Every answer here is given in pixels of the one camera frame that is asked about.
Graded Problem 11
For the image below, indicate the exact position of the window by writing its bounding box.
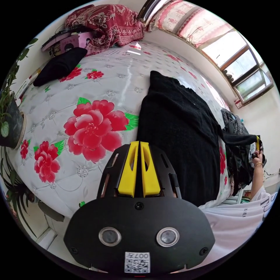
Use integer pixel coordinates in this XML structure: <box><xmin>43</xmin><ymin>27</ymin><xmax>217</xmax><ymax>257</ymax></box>
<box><xmin>201</xmin><ymin>28</ymin><xmax>275</xmax><ymax>106</ymax></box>

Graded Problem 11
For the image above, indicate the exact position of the person's body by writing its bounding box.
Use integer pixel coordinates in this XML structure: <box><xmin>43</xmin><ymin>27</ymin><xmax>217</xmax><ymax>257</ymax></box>
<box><xmin>198</xmin><ymin>188</ymin><xmax>279</xmax><ymax>274</ymax></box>

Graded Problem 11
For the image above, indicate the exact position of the potted green plant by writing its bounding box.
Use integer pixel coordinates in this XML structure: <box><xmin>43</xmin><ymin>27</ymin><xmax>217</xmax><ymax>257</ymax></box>
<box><xmin>0</xmin><ymin>37</ymin><xmax>39</xmax><ymax>150</ymax></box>

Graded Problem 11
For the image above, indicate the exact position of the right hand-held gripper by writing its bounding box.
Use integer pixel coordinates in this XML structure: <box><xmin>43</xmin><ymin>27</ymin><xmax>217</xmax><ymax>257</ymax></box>
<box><xmin>251</xmin><ymin>135</ymin><xmax>267</xmax><ymax>168</ymax></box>

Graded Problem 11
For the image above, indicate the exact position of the bed with floral white sheet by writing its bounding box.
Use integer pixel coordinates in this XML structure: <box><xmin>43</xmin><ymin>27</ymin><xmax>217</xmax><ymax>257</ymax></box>
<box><xmin>6</xmin><ymin>40</ymin><xmax>238</xmax><ymax>220</ymax></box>

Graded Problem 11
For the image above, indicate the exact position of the person's right forearm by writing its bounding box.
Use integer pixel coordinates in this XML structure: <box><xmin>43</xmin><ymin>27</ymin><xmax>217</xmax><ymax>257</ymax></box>
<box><xmin>249</xmin><ymin>164</ymin><xmax>266</xmax><ymax>199</ymax></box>

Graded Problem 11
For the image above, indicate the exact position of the black hoodie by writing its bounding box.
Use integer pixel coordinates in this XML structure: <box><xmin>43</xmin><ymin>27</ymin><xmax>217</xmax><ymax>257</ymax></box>
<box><xmin>136</xmin><ymin>70</ymin><xmax>261</xmax><ymax>208</ymax></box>

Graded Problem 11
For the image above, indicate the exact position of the pink printed carton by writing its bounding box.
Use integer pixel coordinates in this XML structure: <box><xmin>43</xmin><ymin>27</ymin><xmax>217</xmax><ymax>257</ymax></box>
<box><xmin>41</xmin><ymin>30</ymin><xmax>97</xmax><ymax>53</ymax></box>

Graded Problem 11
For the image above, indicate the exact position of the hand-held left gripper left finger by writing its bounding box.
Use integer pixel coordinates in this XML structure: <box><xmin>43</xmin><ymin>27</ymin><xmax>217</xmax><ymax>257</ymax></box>
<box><xmin>118</xmin><ymin>141</ymin><xmax>139</xmax><ymax>197</ymax></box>

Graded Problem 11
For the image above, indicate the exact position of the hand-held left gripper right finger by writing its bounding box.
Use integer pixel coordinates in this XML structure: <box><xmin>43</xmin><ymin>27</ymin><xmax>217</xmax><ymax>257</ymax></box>
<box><xmin>140</xmin><ymin>141</ymin><xmax>162</xmax><ymax>197</ymax></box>

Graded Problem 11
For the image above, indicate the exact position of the pink patterned curtain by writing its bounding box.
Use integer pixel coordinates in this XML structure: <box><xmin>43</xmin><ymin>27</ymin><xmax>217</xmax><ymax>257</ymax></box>
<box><xmin>148</xmin><ymin>0</ymin><xmax>233</xmax><ymax>47</ymax></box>

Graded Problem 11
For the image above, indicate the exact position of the pile of clothes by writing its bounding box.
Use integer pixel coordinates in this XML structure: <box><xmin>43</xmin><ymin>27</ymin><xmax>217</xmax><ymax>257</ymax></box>
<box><xmin>220</xmin><ymin>108</ymin><xmax>255</xmax><ymax>196</ymax></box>

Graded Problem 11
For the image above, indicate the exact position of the person's right hand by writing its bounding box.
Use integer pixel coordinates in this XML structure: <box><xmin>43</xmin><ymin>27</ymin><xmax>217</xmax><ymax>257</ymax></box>
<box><xmin>252</xmin><ymin>150</ymin><xmax>263</xmax><ymax>168</ymax></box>

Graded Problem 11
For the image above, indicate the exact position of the long-leaved green plant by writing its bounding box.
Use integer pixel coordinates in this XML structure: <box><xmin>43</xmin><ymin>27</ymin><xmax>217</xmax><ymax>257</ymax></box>
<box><xmin>0</xmin><ymin>147</ymin><xmax>38</xmax><ymax>239</ymax></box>

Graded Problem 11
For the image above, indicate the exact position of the folded black garment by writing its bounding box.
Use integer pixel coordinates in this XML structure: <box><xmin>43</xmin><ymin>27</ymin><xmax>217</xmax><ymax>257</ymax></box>
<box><xmin>33</xmin><ymin>47</ymin><xmax>88</xmax><ymax>87</ymax></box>

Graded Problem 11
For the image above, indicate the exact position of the red floral rolled blanket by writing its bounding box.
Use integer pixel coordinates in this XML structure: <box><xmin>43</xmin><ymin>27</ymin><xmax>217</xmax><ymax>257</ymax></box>
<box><xmin>64</xmin><ymin>4</ymin><xmax>145</xmax><ymax>53</ymax></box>

